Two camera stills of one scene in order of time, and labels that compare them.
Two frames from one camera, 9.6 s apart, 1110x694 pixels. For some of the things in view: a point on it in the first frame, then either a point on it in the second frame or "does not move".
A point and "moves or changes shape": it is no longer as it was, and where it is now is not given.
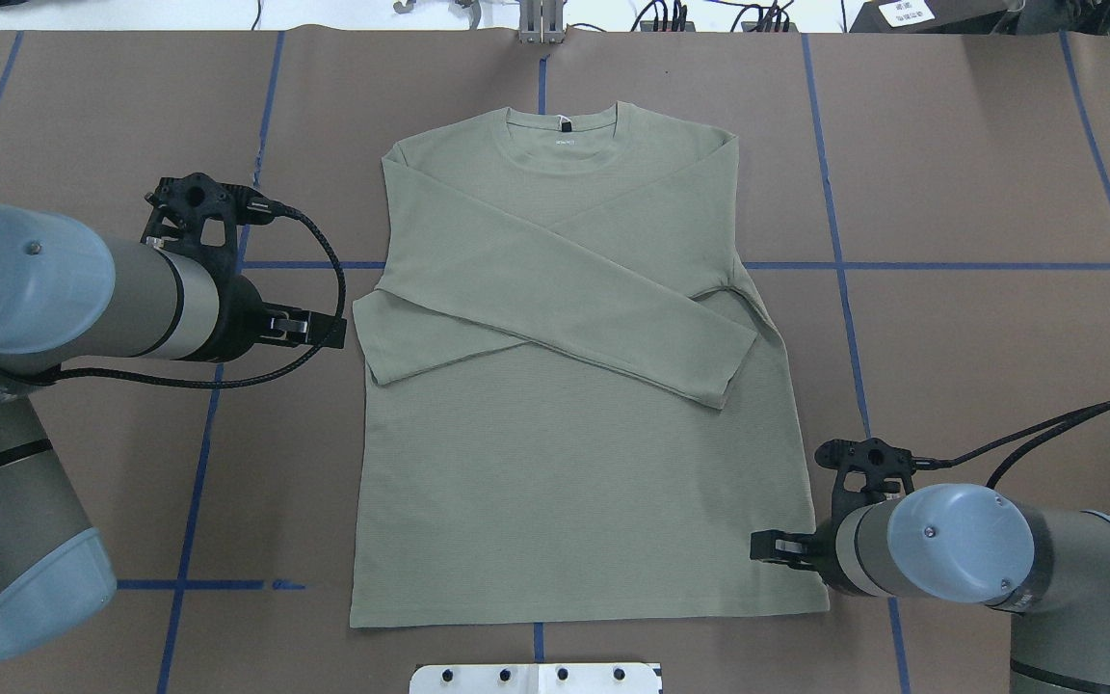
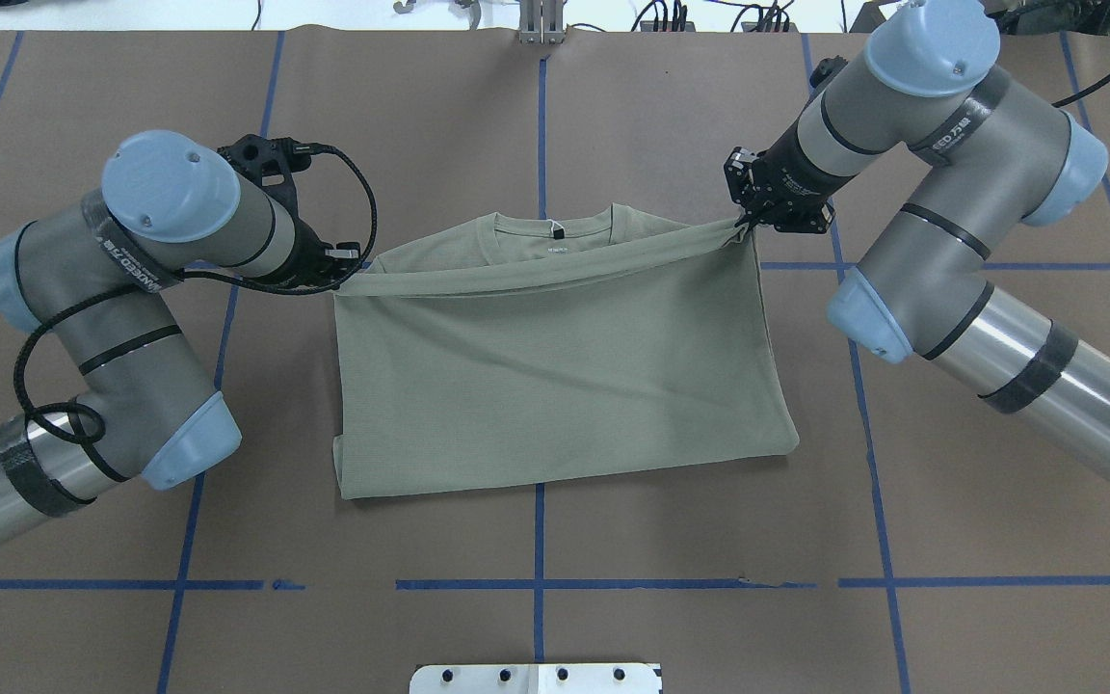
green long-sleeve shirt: x=583 y=410 moves or changes shape
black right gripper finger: x=770 y=546 -> x=749 y=222
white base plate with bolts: x=534 y=678 does not move
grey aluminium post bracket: x=541 y=21 does not move
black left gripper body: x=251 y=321 -> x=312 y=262
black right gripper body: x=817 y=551 -> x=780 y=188
